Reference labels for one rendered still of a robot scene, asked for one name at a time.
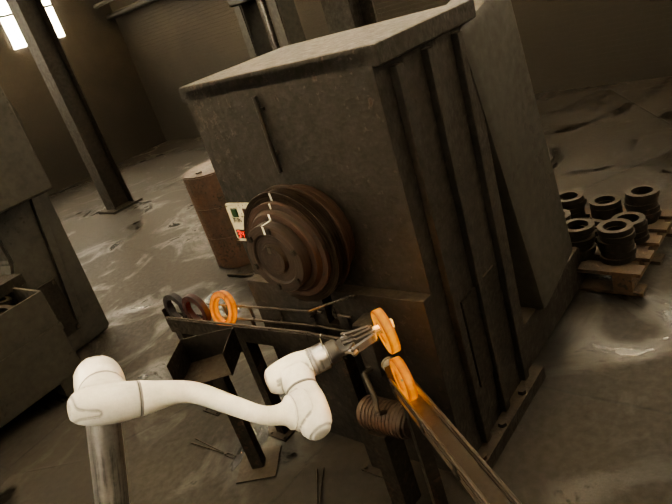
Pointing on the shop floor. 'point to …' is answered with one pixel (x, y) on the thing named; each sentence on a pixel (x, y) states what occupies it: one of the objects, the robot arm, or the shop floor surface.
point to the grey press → (39, 237)
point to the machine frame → (389, 207)
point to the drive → (522, 172)
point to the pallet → (617, 236)
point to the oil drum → (214, 216)
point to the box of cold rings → (32, 353)
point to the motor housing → (390, 447)
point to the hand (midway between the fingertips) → (383, 327)
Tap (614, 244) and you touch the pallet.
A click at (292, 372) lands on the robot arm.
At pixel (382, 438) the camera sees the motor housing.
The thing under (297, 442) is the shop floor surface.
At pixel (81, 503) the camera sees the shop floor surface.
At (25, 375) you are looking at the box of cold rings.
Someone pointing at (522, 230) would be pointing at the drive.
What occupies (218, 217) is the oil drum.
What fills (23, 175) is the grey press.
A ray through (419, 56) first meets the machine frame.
